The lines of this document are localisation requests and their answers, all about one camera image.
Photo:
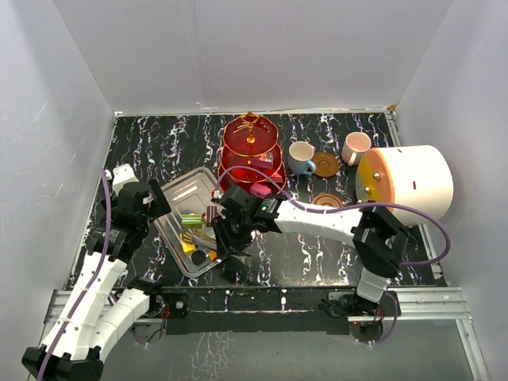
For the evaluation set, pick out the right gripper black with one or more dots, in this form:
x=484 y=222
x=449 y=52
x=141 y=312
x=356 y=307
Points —
x=228 y=244

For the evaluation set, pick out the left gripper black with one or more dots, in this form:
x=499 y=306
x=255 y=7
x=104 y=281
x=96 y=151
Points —
x=160 y=206

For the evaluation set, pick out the green layered cake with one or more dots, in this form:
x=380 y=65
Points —
x=192 y=221

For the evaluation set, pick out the stainless steel tray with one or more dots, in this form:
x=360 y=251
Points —
x=189 y=194

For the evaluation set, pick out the black round cookie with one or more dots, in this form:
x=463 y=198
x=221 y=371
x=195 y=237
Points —
x=198 y=257

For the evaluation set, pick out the yellow cake slice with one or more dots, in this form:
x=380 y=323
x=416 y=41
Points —
x=188 y=244

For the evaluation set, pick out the brown chocolate cake slice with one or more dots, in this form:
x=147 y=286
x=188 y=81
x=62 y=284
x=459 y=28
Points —
x=210 y=214

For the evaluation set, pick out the pink cake slice front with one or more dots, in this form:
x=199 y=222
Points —
x=260 y=190

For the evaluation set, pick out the red pink cake slice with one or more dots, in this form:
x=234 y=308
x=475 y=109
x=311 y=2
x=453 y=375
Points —
x=277 y=178

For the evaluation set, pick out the red three-tier dessert stand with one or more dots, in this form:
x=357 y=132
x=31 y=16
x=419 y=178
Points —
x=244 y=137

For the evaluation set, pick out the magenta cake slice back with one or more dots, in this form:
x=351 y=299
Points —
x=265 y=160

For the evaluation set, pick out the brown saucer front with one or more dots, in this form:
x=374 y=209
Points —
x=327 y=199

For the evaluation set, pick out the brown saucer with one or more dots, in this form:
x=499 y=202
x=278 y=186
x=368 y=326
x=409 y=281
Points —
x=327 y=165
x=327 y=199

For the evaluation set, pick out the blue and white teacup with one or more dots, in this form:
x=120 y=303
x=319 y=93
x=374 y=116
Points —
x=300 y=158

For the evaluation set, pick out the pink and white teacup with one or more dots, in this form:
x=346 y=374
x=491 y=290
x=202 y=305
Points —
x=355 y=146

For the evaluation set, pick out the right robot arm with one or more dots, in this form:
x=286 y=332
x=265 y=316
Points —
x=376 y=234

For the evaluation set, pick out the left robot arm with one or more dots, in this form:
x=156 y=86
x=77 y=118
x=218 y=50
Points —
x=77 y=345

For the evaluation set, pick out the large white cylinder container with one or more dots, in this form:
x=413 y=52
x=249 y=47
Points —
x=414 y=176

